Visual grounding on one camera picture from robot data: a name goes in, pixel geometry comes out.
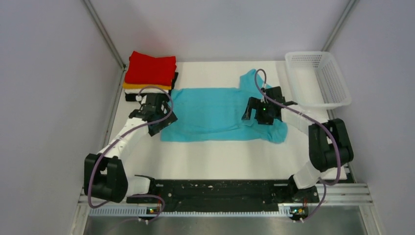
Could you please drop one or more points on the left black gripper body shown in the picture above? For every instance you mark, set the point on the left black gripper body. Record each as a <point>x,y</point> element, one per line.
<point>163,123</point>

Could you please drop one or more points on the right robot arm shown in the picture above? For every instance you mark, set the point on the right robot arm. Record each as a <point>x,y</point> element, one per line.
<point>329,146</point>

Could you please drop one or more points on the white plastic basket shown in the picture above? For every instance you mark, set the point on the white plastic basket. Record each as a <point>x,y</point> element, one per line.
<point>316,80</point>

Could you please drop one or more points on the red folded t shirt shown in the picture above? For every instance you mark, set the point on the red folded t shirt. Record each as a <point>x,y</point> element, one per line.
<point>148,70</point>

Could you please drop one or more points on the white cable duct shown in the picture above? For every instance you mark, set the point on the white cable duct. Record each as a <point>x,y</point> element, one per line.
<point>142,211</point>

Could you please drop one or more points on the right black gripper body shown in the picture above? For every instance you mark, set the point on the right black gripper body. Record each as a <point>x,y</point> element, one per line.
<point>263,114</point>

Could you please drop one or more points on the white folded t shirt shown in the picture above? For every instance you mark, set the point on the white folded t shirt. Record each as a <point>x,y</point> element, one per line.
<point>134,91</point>

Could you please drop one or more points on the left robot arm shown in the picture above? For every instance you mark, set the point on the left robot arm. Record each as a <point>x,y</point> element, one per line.
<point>105,176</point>

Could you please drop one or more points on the turquoise t shirt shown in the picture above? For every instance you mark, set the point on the turquoise t shirt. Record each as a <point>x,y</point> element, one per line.
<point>215,114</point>

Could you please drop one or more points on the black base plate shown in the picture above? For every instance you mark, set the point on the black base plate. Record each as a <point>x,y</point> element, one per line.
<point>163,187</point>

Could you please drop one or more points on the aluminium frame rail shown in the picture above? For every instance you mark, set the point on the aluminium frame rail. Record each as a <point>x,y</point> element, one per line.
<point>339,194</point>

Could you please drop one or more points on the orange folded t shirt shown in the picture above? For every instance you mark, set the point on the orange folded t shirt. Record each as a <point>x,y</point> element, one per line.
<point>140,86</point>

